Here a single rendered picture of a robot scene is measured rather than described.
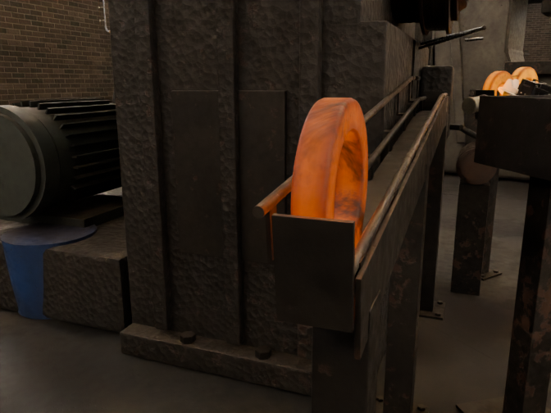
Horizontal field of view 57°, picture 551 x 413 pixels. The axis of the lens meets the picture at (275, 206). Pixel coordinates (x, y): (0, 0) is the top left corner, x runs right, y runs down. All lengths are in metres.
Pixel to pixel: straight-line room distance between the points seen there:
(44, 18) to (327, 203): 8.51
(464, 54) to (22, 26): 6.28
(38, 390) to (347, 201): 1.07
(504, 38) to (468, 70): 0.32
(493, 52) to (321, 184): 3.87
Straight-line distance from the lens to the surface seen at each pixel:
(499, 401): 1.40
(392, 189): 0.66
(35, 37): 8.70
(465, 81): 4.31
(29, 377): 1.54
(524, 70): 2.19
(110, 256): 1.59
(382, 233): 0.55
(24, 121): 1.78
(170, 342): 1.44
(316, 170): 0.44
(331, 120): 0.46
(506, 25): 4.27
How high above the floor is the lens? 0.75
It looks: 14 degrees down
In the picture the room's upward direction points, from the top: straight up
